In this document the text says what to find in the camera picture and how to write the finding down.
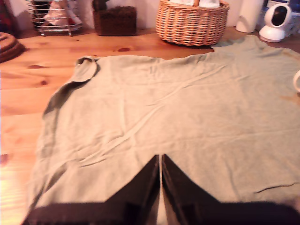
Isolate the ground coffee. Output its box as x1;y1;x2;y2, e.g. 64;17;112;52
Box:
93;6;137;37

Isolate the crumpled white paper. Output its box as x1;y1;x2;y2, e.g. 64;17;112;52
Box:
43;0;83;26

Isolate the clear storage container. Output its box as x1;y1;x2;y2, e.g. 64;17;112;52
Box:
92;0;138;37

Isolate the wire utensil rack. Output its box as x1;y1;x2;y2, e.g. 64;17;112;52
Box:
25;0;83;36

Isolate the wicker basket with handle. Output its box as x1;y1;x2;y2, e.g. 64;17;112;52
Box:
156;0;230;47

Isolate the large clear water bottle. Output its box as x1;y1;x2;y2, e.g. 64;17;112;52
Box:
257;0;300;36

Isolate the dark coffee scoop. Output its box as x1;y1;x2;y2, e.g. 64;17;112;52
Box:
93;0;111;11

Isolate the dark floral tissue box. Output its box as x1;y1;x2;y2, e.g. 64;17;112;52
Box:
0;0;17;36

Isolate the illustrated ceramic mug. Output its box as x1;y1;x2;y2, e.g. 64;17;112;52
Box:
292;69;300;93

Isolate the white card box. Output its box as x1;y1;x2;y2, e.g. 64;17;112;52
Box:
199;0;221;8
168;0;196;7

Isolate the small white round camera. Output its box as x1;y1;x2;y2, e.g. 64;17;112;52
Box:
258;3;293;43

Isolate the cork trivet stack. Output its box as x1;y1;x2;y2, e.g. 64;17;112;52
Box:
0;32;25;63

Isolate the white metal bottle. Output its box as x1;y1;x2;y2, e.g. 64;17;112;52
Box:
235;0;264;33

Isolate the pale green cloth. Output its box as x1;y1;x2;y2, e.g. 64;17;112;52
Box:
25;35;300;225

